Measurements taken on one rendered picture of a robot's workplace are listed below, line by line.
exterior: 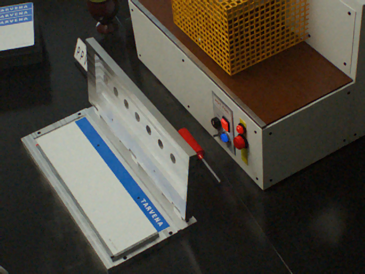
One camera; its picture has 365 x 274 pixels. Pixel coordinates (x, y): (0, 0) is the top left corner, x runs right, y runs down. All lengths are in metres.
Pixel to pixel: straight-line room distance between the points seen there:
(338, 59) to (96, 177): 0.57
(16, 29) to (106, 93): 0.37
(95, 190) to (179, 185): 0.21
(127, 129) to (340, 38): 0.49
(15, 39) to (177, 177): 0.64
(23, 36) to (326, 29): 0.78
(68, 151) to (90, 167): 0.08
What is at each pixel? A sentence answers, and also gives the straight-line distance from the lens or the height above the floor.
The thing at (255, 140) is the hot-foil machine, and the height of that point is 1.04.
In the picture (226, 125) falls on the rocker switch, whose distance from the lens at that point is 1.57.
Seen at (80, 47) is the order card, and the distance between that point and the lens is 1.93.
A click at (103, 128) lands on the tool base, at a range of 1.74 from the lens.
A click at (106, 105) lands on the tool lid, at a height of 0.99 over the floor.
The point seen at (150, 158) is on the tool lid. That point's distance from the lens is 1.55.
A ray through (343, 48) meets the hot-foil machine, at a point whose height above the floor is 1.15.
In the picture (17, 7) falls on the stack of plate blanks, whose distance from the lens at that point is 2.03.
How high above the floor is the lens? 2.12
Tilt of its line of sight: 46 degrees down
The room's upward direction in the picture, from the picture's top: 8 degrees counter-clockwise
